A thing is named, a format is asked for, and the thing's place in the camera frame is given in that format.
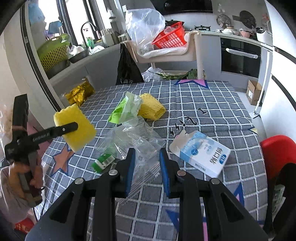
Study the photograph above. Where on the person left hand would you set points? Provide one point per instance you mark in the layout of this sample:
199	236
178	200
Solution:
17	168

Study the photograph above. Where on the yellow foam sponge piece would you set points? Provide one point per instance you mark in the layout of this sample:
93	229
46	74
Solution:
83	131

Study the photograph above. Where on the black frying pan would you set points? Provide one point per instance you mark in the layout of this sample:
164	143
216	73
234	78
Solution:
246	18

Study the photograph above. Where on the beige wooden chair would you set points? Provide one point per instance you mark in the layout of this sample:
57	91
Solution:
191	52

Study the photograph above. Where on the clear zip plastic bag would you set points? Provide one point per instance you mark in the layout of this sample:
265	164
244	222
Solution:
135	133

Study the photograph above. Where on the green plastic bag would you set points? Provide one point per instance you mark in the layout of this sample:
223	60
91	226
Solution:
127	109

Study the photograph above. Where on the black kitchen faucet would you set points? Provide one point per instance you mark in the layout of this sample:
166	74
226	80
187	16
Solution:
89	31

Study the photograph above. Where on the blue white milk carton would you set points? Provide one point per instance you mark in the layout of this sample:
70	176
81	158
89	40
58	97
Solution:
201	152

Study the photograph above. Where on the built-in black oven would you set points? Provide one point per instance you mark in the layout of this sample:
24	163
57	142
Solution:
240	57

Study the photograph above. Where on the clear plastic bag on chair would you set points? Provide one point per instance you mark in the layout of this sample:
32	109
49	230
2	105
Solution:
143	25

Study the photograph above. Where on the red plastic basket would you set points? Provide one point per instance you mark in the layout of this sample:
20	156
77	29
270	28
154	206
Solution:
172	36

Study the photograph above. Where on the grey checkered star rug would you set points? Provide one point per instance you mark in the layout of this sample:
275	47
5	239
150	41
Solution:
202	128

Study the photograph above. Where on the green white hand cream tube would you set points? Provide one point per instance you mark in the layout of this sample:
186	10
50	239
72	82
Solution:
102	162

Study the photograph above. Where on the small cardboard box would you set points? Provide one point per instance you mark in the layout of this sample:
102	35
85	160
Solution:
253	92

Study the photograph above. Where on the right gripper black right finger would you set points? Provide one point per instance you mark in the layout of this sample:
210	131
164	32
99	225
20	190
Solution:
207	209

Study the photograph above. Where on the black plastic bag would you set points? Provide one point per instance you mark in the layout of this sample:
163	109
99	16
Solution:
127	70

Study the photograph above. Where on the gold foil wrapper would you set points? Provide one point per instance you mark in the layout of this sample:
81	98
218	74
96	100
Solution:
79	94

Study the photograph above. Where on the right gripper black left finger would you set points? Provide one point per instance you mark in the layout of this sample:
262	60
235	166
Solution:
67	218

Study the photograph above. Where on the green plastic colander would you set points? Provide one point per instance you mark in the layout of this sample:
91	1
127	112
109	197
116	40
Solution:
54	51

